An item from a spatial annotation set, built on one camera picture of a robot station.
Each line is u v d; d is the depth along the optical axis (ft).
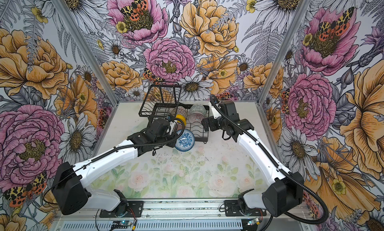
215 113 2.29
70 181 1.34
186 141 2.67
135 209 2.43
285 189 1.29
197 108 3.66
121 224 2.32
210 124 2.27
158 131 1.98
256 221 2.34
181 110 3.62
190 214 2.44
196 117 3.55
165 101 3.65
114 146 1.65
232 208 2.44
